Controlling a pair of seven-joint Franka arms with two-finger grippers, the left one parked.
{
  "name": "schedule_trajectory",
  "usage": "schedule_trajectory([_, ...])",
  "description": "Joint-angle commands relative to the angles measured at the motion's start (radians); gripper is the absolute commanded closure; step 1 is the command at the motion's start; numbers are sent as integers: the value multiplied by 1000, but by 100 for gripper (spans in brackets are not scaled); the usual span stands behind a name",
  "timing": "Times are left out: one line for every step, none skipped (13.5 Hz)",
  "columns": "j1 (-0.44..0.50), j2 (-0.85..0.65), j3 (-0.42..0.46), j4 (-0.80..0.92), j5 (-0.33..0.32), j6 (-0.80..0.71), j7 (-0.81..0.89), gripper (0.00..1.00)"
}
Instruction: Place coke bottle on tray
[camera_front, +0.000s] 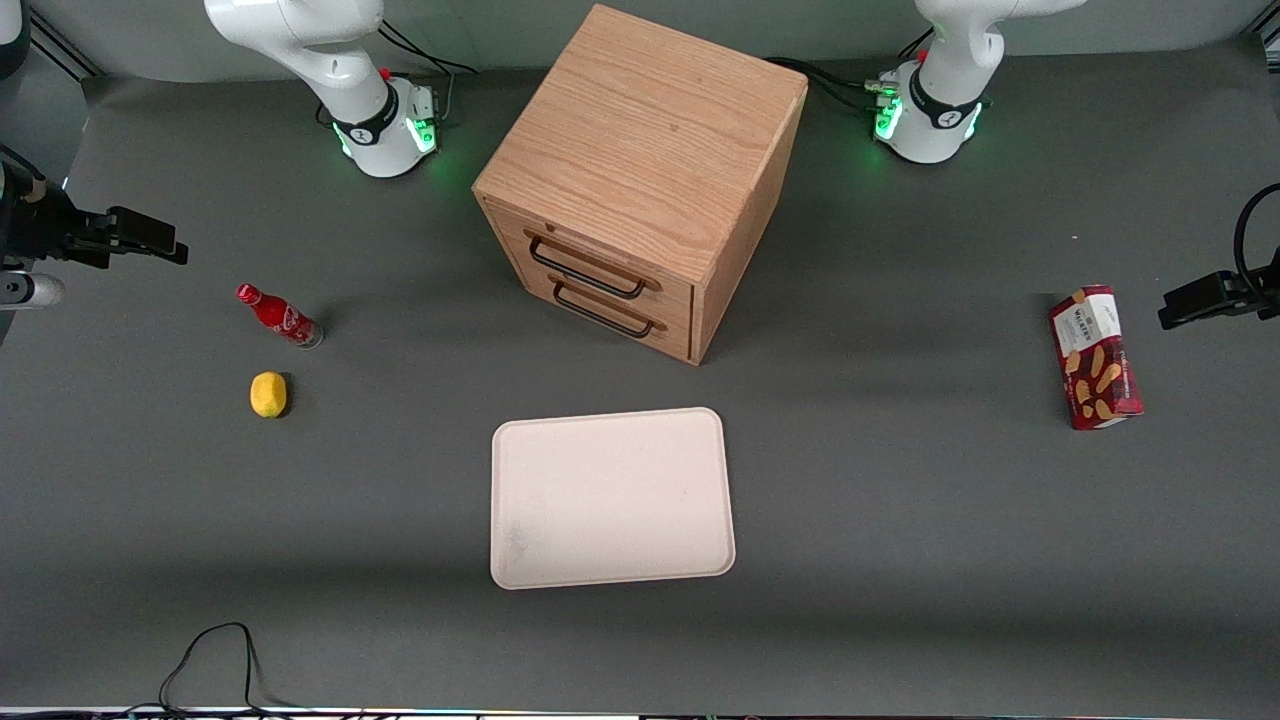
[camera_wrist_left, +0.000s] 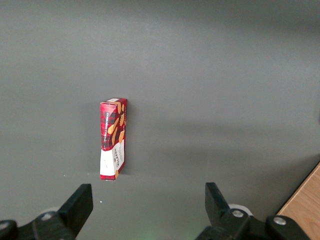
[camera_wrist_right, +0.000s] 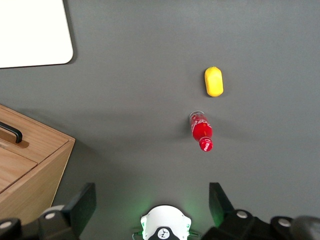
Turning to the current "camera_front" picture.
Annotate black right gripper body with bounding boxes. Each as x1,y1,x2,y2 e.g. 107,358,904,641
0,160,77,271

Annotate red coke bottle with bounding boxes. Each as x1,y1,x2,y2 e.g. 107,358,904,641
236,283,325,350

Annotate cream plastic tray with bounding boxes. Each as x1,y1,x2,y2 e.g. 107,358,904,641
490,406,737,591

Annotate red tartan shortbread box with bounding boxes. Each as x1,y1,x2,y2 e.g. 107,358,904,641
1048,285,1144,431

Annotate yellow lemon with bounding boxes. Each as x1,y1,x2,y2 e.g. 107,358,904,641
249,371,289,419

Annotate wooden drawer front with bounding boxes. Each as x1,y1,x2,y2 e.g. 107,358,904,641
495,208,696,321
515,262,694,363

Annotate wooden drawer cabinet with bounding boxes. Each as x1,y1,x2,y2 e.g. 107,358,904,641
472,3,809,367

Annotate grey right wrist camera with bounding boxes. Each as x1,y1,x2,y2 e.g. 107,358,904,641
0,272,67,311

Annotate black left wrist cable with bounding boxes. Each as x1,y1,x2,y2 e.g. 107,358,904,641
1233,183,1280,296

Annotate thin black looped cable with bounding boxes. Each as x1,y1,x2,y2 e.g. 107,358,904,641
158,622,311,717

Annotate black left base cables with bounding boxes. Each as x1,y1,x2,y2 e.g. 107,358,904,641
765,28,936,113

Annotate black metal drawer handle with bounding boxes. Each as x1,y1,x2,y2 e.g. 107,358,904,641
552,280,658,339
528,236,649,301

